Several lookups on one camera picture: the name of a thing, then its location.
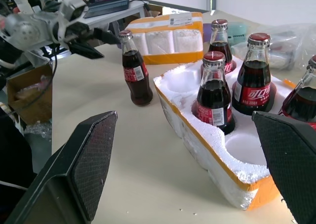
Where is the white foam crate orange tape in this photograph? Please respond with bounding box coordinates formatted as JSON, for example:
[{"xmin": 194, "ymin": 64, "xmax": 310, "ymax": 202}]
[{"xmin": 153, "ymin": 54, "xmax": 297, "ymax": 211}]

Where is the foam box with yellow tape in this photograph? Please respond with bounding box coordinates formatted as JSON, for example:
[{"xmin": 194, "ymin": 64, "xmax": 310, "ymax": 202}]
[{"xmin": 124, "ymin": 11, "xmax": 204, "ymax": 65}]

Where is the purple item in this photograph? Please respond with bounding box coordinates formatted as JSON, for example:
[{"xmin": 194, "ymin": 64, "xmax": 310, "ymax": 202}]
[{"xmin": 202, "ymin": 23, "xmax": 213, "ymax": 41}]

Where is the teal plastic item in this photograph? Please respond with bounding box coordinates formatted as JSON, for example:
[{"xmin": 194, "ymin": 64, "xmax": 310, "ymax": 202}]
[{"xmin": 226, "ymin": 22, "xmax": 248, "ymax": 46}]

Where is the clear plastic bag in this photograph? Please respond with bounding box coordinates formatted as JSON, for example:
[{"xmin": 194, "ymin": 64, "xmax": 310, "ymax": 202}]
[{"xmin": 232, "ymin": 22, "xmax": 316, "ymax": 72}]

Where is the open brown cardboard box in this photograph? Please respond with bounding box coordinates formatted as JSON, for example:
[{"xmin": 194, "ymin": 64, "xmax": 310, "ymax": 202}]
[{"xmin": 6, "ymin": 64, "xmax": 53, "ymax": 126}]

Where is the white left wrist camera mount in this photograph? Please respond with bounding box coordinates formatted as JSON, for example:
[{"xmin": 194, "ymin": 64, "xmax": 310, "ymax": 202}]
[{"xmin": 52, "ymin": 0, "xmax": 87, "ymax": 47}]

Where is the dark laptop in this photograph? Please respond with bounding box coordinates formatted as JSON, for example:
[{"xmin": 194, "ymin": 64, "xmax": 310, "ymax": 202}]
[{"xmin": 82, "ymin": 0, "xmax": 130, "ymax": 19}]

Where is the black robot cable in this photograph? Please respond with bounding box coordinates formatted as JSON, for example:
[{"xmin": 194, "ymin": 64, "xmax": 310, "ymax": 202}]
[{"xmin": 14, "ymin": 45, "xmax": 59, "ymax": 111}]

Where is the glass cola bottle red cap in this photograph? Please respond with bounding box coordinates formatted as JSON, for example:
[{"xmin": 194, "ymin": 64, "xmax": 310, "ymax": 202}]
[
  {"xmin": 191, "ymin": 51, "xmax": 237, "ymax": 135},
  {"xmin": 232, "ymin": 33, "xmax": 273, "ymax": 116},
  {"xmin": 118, "ymin": 30, "xmax": 154, "ymax": 107},
  {"xmin": 207, "ymin": 18, "xmax": 234, "ymax": 75},
  {"xmin": 277, "ymin": 55, "xmax": 316, "ymax": 131}
]

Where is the white desk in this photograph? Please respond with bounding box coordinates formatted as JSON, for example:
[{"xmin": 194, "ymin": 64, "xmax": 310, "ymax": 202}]
[{"xmin": 83, "ymin": 0, "xmax": 149, "ymax": 37}]

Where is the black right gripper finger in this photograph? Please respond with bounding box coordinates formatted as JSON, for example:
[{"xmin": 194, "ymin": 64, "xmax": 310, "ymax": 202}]
[
  {"xmin": 4, "ymin": 111, "xmax": 118, "ymax": 224},
  {"xmin": 251, "ymin": 111, "xmax": 316, "ymax": 224},
  {"xmin": 68, "ymin": 41, "xmax": 105, "ymax": 60},
  {"xmin": 93, "ymin": 27, "xmax": 121, "ymax": 45}
]

